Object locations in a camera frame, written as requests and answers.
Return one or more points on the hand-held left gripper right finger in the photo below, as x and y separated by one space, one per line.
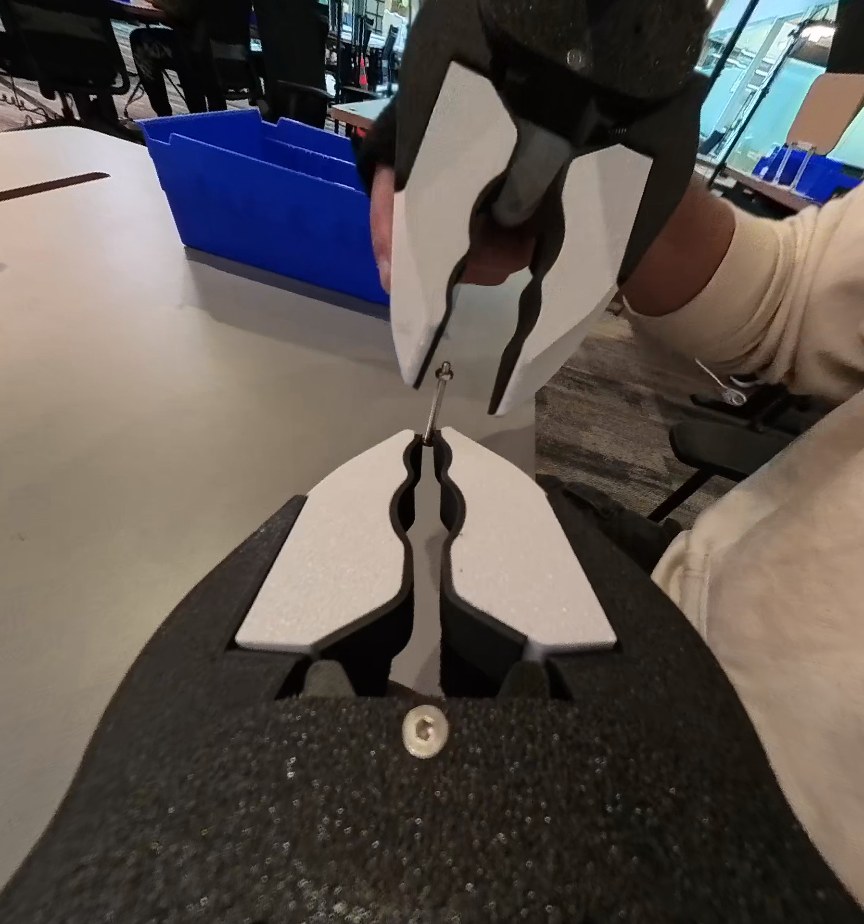
518 563

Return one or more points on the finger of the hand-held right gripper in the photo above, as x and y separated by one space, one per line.
432 188
591 231

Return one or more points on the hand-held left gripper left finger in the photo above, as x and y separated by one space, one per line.
324 548

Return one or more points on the blue plastic bin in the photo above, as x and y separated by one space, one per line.
259 195

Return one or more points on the small metal bolt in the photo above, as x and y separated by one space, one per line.
437 401

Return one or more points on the person's right forearm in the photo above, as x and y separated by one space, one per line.
800 289

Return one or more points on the person's right hand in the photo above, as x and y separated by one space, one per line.
500 252

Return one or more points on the brown wooden desk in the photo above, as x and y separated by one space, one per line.
360 112

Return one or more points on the black tripod pole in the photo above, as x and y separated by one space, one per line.
735 79

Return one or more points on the small blue bin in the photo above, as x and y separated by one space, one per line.
822 180

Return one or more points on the black office chair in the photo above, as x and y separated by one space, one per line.
735 447
57 58

